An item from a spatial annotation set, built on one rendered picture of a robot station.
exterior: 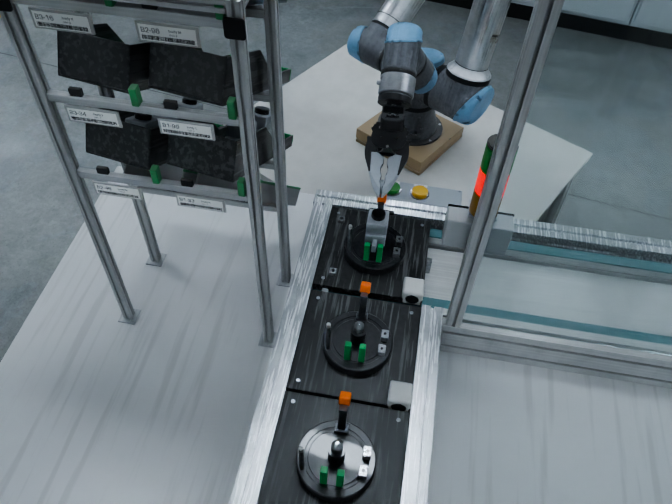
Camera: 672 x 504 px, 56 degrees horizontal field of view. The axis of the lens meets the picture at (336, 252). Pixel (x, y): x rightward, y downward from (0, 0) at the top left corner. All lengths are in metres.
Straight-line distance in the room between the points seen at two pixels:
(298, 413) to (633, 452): 0.68
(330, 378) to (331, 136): 0.87
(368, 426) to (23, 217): 2.22
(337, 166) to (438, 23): 2.52
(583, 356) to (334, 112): 1.04
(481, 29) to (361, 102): 0.54
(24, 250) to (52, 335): 1.45
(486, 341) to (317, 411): 0.40
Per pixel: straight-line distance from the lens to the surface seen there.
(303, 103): 2.02
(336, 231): 1.47
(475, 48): 1.65
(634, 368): 1.48
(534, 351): 1.42
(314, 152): 1.84
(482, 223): 1.11
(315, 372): 1.26
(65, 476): 1.37
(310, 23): 4.13
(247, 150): 1.00
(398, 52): 1.36
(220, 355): 1.42
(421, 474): 1.19
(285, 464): 1.18
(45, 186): 3.22
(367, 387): 1.24
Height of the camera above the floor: 2.06
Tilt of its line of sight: 50 degrees down
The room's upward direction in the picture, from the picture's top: 2 degrees clockwise
